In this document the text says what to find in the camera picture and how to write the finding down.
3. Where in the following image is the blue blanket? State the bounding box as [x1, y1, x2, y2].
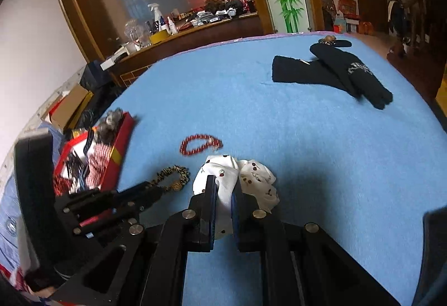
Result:
[105, 32, 447, 306]

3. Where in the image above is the white flat box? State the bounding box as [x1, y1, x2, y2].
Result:
[99, 53, 128, 71]

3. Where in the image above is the red box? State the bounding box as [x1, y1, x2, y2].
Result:
[52, 111, 136, 196]

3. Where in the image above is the yellow tape roll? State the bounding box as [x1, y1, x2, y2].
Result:
[149, 30, 170, 45]

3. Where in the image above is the black knit cloth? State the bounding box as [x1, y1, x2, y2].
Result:
[272, 55, 336, 85]

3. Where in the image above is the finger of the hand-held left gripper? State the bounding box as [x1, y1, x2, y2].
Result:
[112, 181, 165, 213]

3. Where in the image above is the white spray bottle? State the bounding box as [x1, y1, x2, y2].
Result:
[147, 3, 166, 32]

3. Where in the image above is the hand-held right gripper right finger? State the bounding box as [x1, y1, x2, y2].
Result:
[231, 184, 402, 306]

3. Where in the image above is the black glove with white pattern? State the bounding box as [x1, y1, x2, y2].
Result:
[310, 43, 393, 110]

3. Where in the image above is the red blue striped cloth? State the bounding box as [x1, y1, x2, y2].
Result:
[0, 257, 56, 306]

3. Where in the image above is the clear glass jar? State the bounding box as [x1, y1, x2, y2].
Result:
[124, 20, 151, 48]

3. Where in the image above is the black bag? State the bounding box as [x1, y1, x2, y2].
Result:
[79, 61, 123, 125]

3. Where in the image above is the stack of red boxes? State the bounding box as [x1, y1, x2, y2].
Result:
[333, 0, 372, 35]

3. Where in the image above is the plain black glove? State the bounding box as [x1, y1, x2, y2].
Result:
[314, 60, 364, 99]

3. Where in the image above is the red bead bracelet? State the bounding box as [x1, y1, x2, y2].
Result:
[180, 134, 223, 156]

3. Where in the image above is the coat rack with clothes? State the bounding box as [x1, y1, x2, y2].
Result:
[387, 0, 411, 55]

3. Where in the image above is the pile of clutter on cabinet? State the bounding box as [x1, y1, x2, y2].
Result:
[175, 0, 254, 30]

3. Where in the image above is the cardboard box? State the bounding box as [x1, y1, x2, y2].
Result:
[51, 84, 93, 130]

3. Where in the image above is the white cherry print scrunchie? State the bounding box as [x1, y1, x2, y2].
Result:
[192, 154, 280, 240]

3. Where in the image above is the red white striped scrunchie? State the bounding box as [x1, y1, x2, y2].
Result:
[85, 145, 114, 188]

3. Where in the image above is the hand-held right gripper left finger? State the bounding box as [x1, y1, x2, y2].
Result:
[51, 174, 218, 306]

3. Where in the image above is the wooden cabinet with glass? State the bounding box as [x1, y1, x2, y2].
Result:
[45, 0, 276, 83]

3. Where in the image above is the blue printed cloth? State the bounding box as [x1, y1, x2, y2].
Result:
[0, 166, 22, 272]

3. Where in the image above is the leopard print hair tie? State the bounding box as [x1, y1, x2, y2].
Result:
[148, 165, 191, 193]

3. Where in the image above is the grey fur hair tie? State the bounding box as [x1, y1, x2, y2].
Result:
[96, 110, 124, 144]

